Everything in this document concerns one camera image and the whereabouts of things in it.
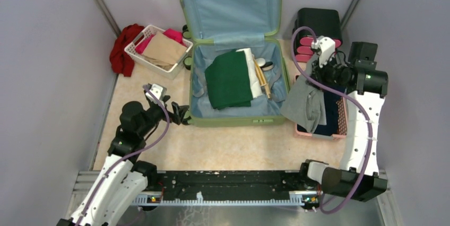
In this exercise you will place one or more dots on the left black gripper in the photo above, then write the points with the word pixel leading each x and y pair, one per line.
pixel 177 115

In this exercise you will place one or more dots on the pink plastic basket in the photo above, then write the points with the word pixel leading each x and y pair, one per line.
pixel 341 115

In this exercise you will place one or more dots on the green hard-shell suitcase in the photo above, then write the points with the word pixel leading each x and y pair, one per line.
pixel 219 26

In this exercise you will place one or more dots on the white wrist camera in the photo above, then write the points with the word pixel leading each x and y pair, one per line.
pixel 324 47
pixel 154 92

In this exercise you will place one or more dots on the white folded garment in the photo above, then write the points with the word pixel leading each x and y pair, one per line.
pixel 255 86

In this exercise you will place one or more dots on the dark green folded garment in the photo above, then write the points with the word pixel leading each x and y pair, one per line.
pixel 227 81

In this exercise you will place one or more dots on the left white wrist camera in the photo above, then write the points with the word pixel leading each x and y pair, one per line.
pixel 154 92

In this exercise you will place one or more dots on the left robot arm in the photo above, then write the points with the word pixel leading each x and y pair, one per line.
pixel 123 176

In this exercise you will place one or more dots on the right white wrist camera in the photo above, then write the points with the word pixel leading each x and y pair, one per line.
pixel 324 47

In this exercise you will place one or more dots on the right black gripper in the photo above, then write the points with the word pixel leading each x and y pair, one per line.
pixel 318 72

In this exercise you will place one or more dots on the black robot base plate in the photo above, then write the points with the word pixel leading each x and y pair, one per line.
pixel 232 186

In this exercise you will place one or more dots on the white plastic basket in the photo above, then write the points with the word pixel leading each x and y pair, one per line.
pixel 139 59

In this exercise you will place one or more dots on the pink folded cloth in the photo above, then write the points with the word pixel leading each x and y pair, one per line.
pixel 170 33

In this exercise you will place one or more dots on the red cloth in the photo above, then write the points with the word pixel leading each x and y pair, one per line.
pixel 121 62

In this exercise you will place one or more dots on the tan folded cloth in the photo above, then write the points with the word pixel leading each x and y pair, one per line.
pixel 163 51

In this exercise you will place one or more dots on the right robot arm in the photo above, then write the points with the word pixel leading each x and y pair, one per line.
pixel 365 92

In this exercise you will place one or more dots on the wooden stick bundle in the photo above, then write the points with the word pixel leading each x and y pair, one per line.
pixel 262 80

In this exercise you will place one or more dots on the black pink drawer cabinet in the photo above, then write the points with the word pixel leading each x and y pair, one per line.
pixel 324 22

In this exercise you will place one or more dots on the grey garment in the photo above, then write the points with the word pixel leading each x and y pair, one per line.
pixel 305 105

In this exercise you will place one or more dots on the round white black item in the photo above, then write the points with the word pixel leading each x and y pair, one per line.
pixel 264 65

